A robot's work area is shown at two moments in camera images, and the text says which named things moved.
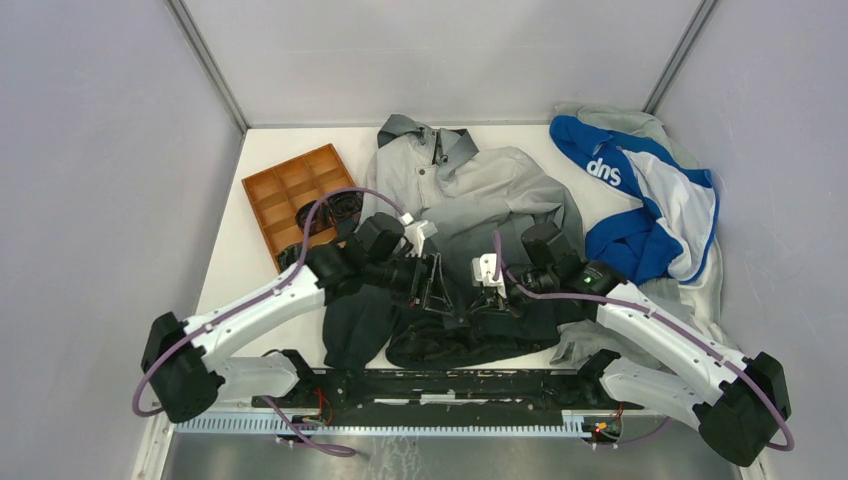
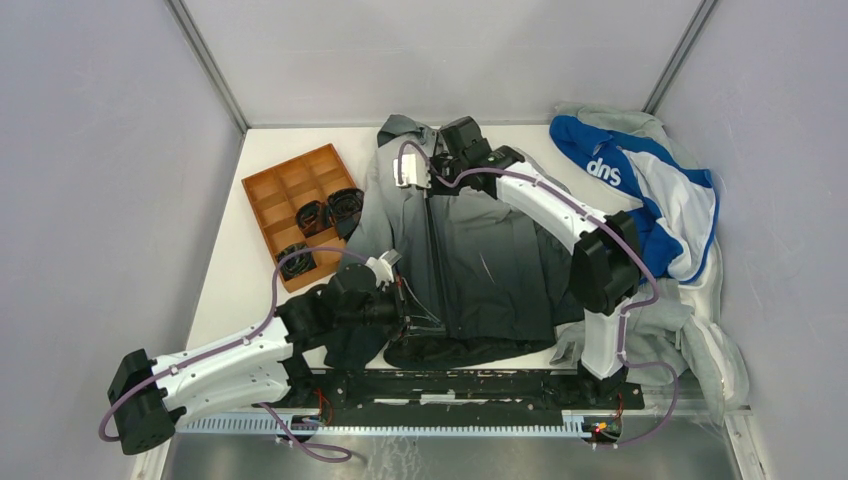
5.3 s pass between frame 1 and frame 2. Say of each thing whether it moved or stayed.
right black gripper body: moved
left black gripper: moved
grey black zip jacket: stayed
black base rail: stayed
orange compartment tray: stayed
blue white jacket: stayed
